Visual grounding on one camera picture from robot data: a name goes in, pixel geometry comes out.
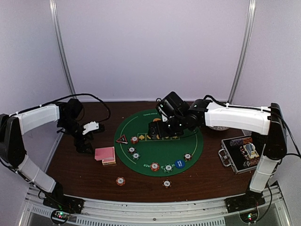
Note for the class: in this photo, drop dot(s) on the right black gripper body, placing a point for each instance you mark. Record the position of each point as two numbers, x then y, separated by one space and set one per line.
176 128

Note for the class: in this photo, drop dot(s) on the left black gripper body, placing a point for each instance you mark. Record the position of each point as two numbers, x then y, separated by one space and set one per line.
77 141

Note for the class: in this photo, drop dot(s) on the red card deck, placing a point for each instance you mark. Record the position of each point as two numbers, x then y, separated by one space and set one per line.
106 153

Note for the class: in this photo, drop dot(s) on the black red triangular dealer button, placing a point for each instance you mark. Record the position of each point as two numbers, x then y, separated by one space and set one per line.
122 139

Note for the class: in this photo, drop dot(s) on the blue small blind button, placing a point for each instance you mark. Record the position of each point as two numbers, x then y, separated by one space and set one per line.
179 164

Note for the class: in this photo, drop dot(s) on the red chips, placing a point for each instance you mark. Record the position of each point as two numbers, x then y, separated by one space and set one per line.
155 166
134 140

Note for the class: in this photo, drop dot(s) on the green chip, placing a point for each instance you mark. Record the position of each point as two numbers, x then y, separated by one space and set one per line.
167 168
136 156

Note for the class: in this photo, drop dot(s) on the orange poker chip stack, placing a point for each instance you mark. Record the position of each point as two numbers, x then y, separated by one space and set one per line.
120 181

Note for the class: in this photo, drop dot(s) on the brown poker chip stack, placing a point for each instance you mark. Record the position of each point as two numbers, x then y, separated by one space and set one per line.
166 183

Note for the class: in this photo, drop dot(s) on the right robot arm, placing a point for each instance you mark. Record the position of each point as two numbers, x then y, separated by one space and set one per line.
266 121

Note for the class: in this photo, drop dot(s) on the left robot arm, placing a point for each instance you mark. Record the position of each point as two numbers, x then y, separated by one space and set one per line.
12 150

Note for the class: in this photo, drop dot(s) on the card deck box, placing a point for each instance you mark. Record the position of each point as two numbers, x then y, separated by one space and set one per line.
109 161

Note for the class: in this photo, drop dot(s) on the round green poker mat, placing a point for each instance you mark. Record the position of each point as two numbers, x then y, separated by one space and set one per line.
163 151

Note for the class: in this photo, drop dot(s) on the patterned ceramic saucer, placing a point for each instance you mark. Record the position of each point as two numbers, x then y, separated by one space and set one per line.
219 128

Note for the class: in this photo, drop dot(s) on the aluminium poker chip case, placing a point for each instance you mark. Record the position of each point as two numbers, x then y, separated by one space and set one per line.
242 154

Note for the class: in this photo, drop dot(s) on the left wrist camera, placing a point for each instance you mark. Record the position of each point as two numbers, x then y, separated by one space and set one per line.
94 127

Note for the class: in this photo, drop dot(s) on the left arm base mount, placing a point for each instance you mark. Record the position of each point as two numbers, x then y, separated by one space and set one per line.
68 204

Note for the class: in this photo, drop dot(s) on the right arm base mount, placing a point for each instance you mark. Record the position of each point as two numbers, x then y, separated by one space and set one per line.
243 202

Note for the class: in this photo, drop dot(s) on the right aluminium frame post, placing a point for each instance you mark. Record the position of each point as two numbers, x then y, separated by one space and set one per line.
245 43

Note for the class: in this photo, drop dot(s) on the aluminium frame post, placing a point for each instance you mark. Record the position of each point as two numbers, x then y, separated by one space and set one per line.
245 43
59 39

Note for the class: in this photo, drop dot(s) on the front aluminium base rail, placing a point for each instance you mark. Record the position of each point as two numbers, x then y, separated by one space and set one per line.
210 212

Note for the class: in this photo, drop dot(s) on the left aluminium frame post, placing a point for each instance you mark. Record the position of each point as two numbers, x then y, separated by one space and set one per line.
59 39

